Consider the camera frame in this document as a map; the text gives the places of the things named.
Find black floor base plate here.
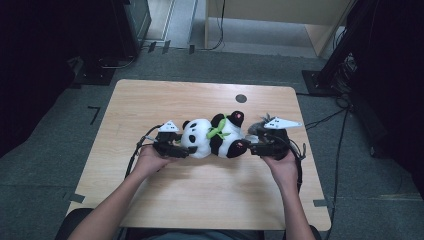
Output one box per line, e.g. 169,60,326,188
71,56,117,87

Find left hand-held gripper cable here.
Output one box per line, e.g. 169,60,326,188
124,123,164,180

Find person's left hand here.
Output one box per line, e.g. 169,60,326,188
134,144,175,181

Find black hanging cable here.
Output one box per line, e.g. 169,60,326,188
199,0,227,52

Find right hand-held gripper cable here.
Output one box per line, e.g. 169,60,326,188
283,134,307,195

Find black metal stand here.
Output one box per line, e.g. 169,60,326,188
301,0,369,98

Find person's right hand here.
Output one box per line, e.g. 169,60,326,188
261,152,300,193

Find long black floor cable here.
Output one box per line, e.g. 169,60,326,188
323,109,350,240

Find panda plush toy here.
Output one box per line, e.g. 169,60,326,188
180,110,251,160

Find black monitor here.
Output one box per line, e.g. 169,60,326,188
112,0,153,60

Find beige wooden cabinet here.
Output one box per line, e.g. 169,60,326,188
203,0,355,58

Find person's lap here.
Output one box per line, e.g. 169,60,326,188
125,227,265,240

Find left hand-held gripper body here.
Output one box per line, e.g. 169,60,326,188
152,119,188,160

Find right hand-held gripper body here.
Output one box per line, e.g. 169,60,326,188
256,116,304,162

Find looped floor cable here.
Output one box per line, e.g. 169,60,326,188
97,54,136,70

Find black chair armrest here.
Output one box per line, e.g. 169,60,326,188
54,207,96,240
309,225,323,240

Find hand-held gripper cable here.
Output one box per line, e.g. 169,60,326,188
283,134,307,195
124,123,164,180

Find dark curtain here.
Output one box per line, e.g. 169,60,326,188
346,0,424,198
0,0,116,158

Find short black floor cable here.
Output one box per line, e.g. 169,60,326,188
304,108,348,131

